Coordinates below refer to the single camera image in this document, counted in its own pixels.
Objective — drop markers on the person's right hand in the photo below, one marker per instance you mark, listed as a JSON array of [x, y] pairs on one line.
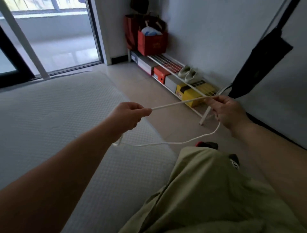
[[227, 112]]

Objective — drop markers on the person's left hand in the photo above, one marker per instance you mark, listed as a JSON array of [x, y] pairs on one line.
[[127, 117]]

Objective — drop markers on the white shoelace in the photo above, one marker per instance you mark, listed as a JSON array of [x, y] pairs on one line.
[[168, 143]]

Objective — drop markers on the person's right forearm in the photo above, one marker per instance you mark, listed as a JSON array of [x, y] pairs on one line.
[[275, 163]]

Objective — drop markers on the yellow shoe box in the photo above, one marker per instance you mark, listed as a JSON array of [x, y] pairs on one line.
[[192, 93]]

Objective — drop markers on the black baseboard strip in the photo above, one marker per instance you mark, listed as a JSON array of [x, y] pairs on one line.
[[275, 129]]

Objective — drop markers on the white shoe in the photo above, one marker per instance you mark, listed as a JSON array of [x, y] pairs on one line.
[[183, 71], [192, 75]]

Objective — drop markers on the red shoe box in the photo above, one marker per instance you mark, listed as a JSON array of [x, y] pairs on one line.
[[160, 74]]

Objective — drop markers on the white and grey shoe box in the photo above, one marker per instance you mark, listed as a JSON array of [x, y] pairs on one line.
[[142, 63]]

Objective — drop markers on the black hanging garment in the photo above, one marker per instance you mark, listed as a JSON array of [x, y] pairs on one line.
[[261, 60]]

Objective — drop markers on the white metal shoe rack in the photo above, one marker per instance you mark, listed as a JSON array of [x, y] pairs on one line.
[[168, 62]]

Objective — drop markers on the large red paper bag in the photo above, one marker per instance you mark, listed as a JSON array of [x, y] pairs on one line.
[[152, 44]]

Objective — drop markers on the olive green shorts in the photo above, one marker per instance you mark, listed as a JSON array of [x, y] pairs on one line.
[[211, 196]]

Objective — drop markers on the dark red paper bag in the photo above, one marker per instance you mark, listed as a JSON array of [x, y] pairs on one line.
[[130, 31]]

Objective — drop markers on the glass sliding door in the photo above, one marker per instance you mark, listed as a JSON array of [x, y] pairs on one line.
[[48, 48]]

